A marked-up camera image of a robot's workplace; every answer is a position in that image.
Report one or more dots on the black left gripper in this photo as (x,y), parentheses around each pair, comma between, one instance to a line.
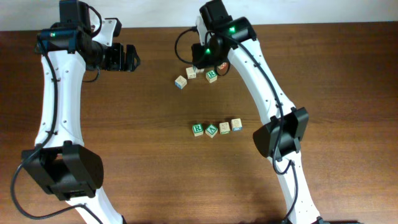
(119,64)

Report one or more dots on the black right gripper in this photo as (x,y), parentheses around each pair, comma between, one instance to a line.
(198,61)

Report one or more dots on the wooden block green N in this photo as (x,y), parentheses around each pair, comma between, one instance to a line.
(224,128)

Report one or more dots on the wooden block green R edge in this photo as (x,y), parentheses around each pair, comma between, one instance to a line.
(197,129)

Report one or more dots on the wooden block blue L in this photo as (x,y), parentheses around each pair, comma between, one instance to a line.
(236,124)

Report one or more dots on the wooden block green V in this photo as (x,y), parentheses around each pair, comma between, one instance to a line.
(211,130)

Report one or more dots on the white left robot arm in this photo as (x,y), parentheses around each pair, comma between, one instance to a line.
(60,163)

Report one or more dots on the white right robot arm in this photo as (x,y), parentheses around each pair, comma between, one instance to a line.
(224,39)

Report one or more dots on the wooden block red Q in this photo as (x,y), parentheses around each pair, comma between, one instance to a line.
(223,66)

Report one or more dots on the wooden block green side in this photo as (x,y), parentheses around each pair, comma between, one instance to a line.
(191,73)

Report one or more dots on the wooden block blue side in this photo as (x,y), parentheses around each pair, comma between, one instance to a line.
(180,82)

